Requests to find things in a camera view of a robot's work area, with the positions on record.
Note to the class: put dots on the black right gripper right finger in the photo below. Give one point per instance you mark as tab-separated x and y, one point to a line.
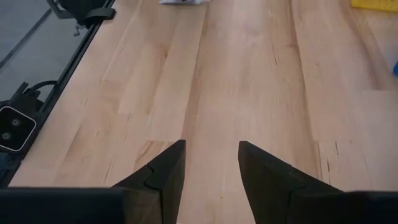
267	186

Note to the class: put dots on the yellow plastic basket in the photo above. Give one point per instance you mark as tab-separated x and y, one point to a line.
376	4

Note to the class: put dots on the blue plastic basket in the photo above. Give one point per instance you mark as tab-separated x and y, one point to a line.
395	68

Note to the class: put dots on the white toothpaste tube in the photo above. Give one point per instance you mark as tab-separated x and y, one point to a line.
183	1

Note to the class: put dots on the black table edge rail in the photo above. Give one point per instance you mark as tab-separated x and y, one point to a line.
71	59

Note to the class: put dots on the black clamp bracket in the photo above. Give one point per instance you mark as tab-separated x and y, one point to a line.
84	11

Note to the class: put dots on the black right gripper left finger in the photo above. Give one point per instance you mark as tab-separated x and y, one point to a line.
164	186

